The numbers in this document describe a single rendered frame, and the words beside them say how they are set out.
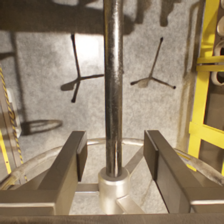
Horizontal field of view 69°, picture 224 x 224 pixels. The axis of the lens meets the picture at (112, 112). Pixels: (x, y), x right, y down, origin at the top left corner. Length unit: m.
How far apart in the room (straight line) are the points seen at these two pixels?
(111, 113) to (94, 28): 0.95
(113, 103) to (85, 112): 0.91
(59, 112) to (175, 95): 0.92
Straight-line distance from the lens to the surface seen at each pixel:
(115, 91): 0.22
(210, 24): 1.55
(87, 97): 1.11
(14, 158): 0.86
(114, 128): 0.23
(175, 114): 1.50
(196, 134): 1.61
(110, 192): 0.27
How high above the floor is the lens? 1.07
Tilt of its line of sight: 65 degrees down
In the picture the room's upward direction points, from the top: 123 degrees clockwise
